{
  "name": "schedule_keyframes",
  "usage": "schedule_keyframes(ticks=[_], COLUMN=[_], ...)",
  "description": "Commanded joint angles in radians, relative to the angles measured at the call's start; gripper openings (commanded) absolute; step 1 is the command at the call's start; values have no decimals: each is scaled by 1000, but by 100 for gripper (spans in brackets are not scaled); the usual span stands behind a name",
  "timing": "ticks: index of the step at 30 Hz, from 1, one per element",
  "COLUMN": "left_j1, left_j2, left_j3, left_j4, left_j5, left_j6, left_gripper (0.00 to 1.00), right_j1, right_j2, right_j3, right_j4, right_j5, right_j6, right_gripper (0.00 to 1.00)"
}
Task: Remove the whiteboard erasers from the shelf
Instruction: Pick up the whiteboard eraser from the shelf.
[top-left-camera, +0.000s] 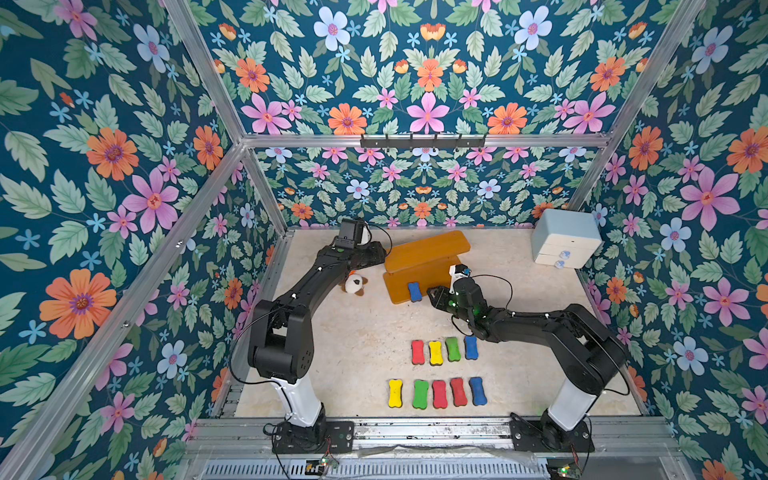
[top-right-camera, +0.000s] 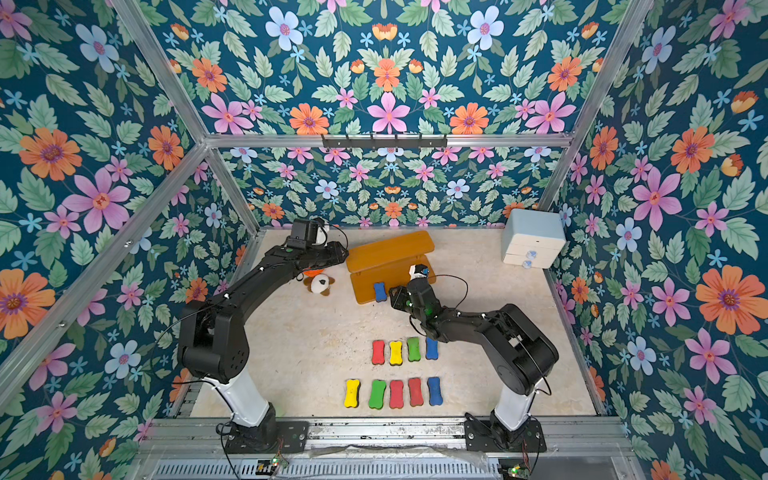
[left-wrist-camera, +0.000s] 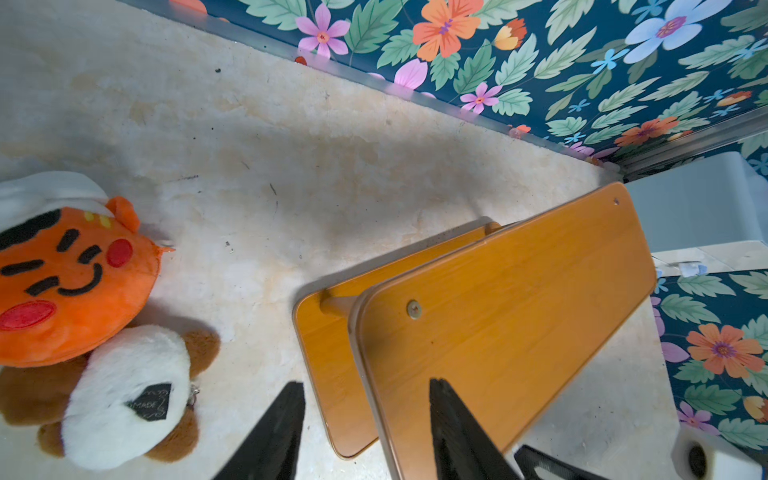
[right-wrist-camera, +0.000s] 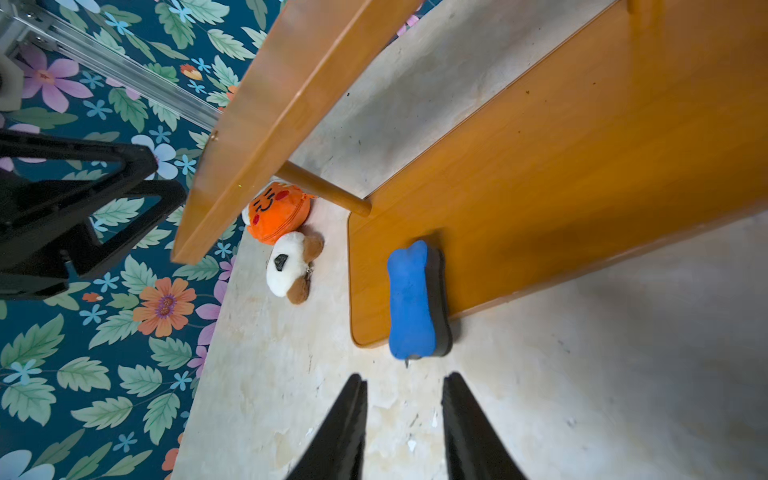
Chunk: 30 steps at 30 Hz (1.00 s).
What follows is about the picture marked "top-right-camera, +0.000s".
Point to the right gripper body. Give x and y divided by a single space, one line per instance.
402 294

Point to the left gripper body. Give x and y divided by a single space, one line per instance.
321 256

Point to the blue eraser bottom shelf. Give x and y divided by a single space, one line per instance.
380 291
432 349

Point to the blue eraser shelf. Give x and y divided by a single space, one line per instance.
435 391
380 291
432 349

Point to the green eraser bottom shelf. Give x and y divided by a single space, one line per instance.
413 349

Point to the green eraser shelf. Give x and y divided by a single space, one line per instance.
413 349
377 394

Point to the yellow eraser bottom shelf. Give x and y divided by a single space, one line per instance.
395 353

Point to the yellow eraser shelf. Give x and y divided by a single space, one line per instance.
352 389
395 353

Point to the red eraser bottom shelf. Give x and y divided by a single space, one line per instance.
378 356

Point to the red eraser shelf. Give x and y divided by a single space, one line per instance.
415 392
378 356
396 398

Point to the red eraser top shelf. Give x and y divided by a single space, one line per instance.
396 398
415 392

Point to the blue eraser top shelf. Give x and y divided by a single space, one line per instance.
435 391

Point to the green eraser top shelf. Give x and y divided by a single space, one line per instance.
377 394

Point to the yellow eraser top shelf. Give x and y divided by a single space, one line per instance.
352 389

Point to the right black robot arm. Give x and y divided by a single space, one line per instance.
521 355

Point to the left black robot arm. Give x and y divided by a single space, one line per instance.
213 344

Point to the wooden two-tier shelf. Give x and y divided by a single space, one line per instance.
386 261

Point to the orange plush pouch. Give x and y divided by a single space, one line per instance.
313 273

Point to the brown white plush toy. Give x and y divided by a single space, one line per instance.
319 284

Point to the light blue drawer cabinet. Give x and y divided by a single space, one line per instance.
532 239

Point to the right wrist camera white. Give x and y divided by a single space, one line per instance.
419 271

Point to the black wall hook rack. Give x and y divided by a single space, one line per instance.
373 141

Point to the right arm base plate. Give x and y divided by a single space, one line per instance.
490 435

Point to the aluminium front rail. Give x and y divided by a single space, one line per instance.
393 448

